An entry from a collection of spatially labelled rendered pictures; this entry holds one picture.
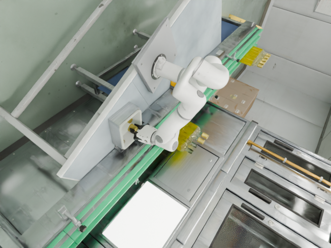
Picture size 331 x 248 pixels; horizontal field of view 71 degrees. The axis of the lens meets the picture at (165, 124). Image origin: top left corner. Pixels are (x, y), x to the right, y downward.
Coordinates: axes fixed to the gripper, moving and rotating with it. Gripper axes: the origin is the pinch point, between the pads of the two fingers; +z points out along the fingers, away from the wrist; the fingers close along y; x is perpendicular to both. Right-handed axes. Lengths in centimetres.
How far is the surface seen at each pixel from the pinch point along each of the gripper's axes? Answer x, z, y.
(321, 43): -218, -21, 601
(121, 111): 13.0, 4.0, -1.5
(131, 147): -15.1, 5.1, -4.1
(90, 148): 3.9, 8.7, -25.2
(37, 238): -13, 5, -70
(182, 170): -41.4, -18.9, 11.1
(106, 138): 1.2, 9.4, -14.2
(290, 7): -135, 65, 603
